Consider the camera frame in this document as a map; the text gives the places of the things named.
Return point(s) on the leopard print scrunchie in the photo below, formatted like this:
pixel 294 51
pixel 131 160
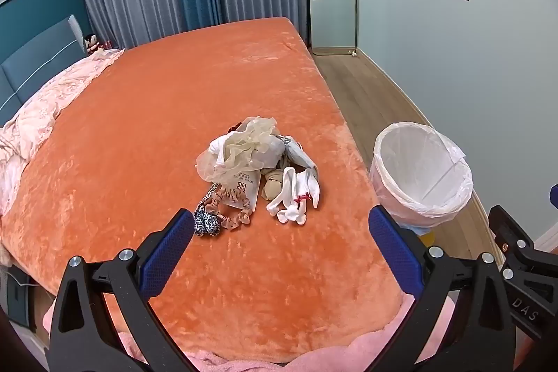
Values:
pixel 205 224

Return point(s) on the yellow bin with white liner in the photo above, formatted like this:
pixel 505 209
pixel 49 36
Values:
pixel 418 171

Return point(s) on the tiger striped scrunchie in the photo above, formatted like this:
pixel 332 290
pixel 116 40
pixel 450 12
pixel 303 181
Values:
pixel 233 219

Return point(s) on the small doll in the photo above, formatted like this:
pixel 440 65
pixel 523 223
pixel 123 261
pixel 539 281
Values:
pixel 92 44

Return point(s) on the pink fleece cloth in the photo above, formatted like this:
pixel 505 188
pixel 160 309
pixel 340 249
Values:
pixel 244 363

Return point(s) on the beige mesh scrunchie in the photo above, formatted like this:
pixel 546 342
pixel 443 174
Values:
pixel 248 141

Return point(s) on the beige stocking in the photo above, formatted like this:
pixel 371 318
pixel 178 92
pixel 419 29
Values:
pixel 272 182

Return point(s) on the dark red scrunchie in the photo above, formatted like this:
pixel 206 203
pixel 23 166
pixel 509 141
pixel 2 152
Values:
pixel 234 128

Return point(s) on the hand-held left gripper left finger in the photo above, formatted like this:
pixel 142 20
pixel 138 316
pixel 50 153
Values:
pixel 168 254

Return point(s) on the dark bedside cabinet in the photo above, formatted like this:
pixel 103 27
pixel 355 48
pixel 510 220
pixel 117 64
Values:
pixel 17 298

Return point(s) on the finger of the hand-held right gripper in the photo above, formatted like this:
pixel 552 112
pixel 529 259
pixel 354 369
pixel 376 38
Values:
pixel 508 230
pixel 554 193

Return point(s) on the white sock with red bow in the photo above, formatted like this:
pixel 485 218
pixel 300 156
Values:
pixel 290 191
pixel 311 189

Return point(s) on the blue padded headboard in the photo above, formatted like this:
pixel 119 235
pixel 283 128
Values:
pixel 35 58

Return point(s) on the yellow trash bin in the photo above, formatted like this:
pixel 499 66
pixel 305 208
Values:
pixel 429 237

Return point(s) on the orange plush blanket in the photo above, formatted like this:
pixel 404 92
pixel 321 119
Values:
pixel 261 93

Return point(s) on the blue plastic bag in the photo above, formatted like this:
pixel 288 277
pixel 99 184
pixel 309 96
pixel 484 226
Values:
pixel 416 228

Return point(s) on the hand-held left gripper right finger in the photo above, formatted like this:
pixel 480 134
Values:
pixel 394 252

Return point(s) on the white paper bag red print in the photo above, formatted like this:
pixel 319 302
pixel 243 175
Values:
pixel 242 191

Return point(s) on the pink floral quilt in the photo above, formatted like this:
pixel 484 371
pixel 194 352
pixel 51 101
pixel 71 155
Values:
pixel 39 106

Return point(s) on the white grey plastic packet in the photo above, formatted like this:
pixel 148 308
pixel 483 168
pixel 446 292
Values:
pixel 301 156

